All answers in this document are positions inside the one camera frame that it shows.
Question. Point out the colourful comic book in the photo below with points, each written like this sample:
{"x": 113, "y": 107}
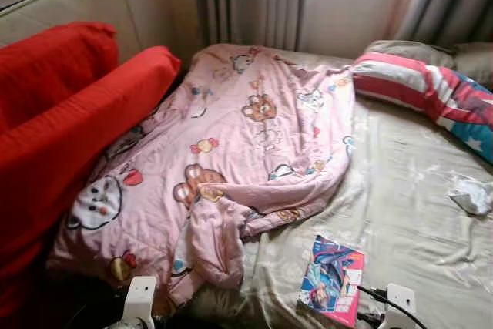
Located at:
{"x": 331, "y": 279}

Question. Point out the bed with beige sheet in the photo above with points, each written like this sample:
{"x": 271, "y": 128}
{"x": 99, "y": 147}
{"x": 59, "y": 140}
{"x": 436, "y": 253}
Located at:
{"x": 400, "y": 229}

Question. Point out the crumpled white cloth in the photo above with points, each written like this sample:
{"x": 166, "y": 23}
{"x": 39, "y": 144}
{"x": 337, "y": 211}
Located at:
{"x": 471, "y": 196}

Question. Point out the pink cartoon print blanket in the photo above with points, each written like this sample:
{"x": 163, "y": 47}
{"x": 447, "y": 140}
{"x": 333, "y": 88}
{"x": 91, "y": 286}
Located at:
{"x": 231, "y": 136}

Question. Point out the striped red blue bolster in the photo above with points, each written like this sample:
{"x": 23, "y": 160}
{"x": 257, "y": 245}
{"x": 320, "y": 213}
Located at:
{"x": 431, "y": 90}

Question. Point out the beige pillow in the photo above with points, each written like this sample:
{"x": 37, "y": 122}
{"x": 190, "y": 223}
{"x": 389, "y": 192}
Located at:
{"x": 474, "y": 63}
{"x": 408, "y": 52}

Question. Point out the long red cushion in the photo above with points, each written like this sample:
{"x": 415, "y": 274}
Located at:
{"x": 62, "y": 136}

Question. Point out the quilted cream mattress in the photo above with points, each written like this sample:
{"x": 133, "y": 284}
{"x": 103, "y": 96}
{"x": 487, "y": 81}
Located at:
{"x": 69, "y": 5}

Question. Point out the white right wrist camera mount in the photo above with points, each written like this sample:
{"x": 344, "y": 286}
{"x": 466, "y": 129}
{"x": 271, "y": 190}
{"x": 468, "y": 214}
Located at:
{"x": 400, "y": 302}

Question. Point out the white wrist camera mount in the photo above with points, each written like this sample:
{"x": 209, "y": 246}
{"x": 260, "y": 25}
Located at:
{"x": 141, "y": 294}
{"x": 400, "y": 302}

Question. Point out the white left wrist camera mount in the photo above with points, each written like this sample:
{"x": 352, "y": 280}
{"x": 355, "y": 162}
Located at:
{"x": 141, "y": 294}

